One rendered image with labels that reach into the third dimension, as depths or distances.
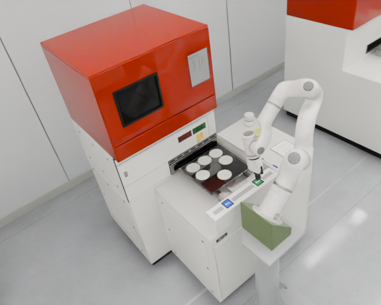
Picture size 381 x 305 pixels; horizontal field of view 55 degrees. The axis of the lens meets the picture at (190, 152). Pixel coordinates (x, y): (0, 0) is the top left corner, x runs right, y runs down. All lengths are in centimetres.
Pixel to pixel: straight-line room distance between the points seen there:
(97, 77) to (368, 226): 254
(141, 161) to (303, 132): 105
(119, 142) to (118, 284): 141
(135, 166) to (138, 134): 27
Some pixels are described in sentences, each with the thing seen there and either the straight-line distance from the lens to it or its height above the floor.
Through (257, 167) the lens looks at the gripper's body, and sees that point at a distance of 223.
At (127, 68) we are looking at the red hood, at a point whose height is 177.
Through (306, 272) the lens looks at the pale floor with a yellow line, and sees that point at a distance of 312.
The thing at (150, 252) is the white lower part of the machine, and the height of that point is 23.
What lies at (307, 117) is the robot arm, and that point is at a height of 144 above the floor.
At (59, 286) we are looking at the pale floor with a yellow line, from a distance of 342.
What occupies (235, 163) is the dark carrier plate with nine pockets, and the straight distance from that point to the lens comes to 260.
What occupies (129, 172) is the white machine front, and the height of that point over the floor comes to 107.
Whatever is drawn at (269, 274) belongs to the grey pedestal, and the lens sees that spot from 251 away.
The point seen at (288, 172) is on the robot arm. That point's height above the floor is 123.
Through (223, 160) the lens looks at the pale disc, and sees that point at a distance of 263.
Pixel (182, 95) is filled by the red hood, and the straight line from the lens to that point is 234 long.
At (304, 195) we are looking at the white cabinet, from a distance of 288.
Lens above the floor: 263
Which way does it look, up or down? 39 degrees down
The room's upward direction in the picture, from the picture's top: 10 degrees counter-clockwise
